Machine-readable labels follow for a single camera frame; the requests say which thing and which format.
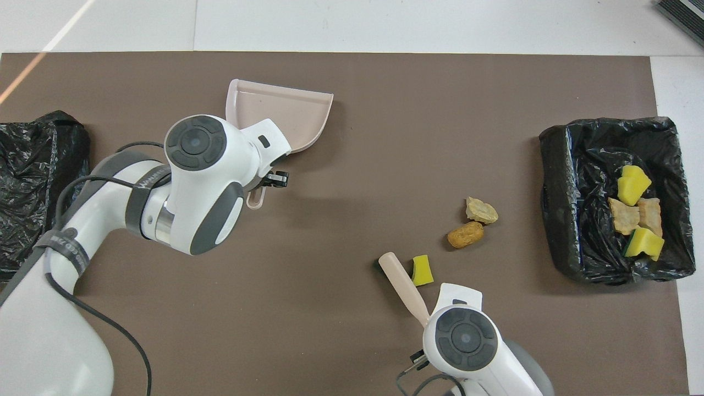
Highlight beige plastic dustpan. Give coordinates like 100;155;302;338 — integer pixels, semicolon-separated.
226;79;334;210

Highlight beige hand brush black bristles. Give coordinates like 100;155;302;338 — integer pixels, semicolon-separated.
378;252;431;328

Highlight yellow green sponge piece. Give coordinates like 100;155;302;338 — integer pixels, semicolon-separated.
412;255;435;287
624;227;665;262
617;165;653;207

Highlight brown potato-shaped lump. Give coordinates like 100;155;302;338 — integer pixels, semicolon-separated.
447;221;485;250

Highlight bin lined with black bag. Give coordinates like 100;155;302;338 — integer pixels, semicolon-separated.
539;116;696;287
0;110;91;284

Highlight brown paper table mat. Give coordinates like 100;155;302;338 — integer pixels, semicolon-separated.
0;52;689;396

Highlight dark grey ribbed device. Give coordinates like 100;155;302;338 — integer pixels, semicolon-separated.
654;0;704;47

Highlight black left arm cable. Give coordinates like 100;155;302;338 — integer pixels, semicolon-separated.
0;142;168;396

